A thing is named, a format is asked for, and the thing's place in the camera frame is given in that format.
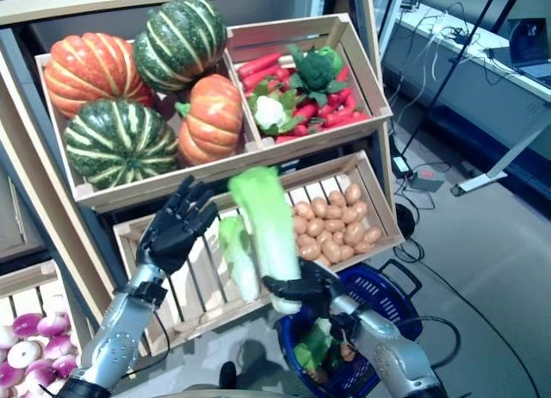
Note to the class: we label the small orange pumpkin green stem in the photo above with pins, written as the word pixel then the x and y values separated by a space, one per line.
pixel 211 118

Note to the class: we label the white desk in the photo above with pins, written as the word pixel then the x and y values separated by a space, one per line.
pixel 430 70

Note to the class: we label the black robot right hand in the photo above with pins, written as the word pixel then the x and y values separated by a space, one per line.
pixel 314 286

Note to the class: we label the purple white onion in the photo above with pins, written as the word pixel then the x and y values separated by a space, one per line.
pixel 26 325
pixel 23 354
pixel 60 345
pixel 39 372
pixel 10 373
pixel 53 325
pixel 64 365

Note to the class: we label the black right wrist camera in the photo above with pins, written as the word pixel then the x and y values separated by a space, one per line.
pixel 344 325

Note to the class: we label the wooden slatted crate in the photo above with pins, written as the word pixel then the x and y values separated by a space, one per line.
pixel 30 281
pixel 366 70
pixel 375 191
pixel 215 316
pixel 129 4

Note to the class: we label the blue plastic shopping basket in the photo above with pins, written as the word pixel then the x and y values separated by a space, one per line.
pixel 361 281

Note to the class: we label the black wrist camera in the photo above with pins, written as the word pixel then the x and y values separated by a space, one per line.
pixel 344 325
pixel 148 292

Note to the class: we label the large orange ribbed pumpkin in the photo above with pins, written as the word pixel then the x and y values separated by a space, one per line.
pixel 90 70

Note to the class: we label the black robot left foot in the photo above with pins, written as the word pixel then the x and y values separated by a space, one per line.
pixel 227 374

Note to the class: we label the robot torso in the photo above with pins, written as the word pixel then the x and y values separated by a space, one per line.
pixel 224 393

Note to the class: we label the grey box red label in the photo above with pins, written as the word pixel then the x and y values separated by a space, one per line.
pixel 426 178

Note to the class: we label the black white power adapter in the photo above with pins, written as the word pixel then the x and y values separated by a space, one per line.
pixel 400 164

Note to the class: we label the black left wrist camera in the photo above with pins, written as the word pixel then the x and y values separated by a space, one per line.
pixel 148 292

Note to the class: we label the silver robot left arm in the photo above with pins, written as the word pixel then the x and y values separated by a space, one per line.
pixel 116 337

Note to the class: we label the tan potato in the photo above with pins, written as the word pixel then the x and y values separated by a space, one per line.
pixel 353 193
pixel 354 233
pixel 319 207
pixel 372 234
pixel 318 376
pixel 331 249
pixel 344 350
pixel 310 251
pixel 336 198
pixel 303 210

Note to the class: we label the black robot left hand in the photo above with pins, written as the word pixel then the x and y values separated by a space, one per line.
pixel 176 234

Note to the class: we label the green broccoli head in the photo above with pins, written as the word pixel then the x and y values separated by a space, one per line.
pixel 316 66

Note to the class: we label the white cauliflower with leaves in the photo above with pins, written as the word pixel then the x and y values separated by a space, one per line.
pixel 269 111

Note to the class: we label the wide wooden crate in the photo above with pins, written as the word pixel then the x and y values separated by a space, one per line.
pixel 129 194

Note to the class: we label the black tripod stand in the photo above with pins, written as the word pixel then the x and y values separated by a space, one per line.
pixel 418 128

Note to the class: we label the red orange carrot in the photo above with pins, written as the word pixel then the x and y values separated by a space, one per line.
pixel 258 64
pixel 306 111
pixel 346 120
pixel 286 138
pixel 260 78

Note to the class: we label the green striped pumpkin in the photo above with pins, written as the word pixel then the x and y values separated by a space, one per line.
pixel 181 45
pixel 120 144

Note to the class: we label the grey open laptop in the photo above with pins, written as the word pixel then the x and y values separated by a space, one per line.
pixel 529 40

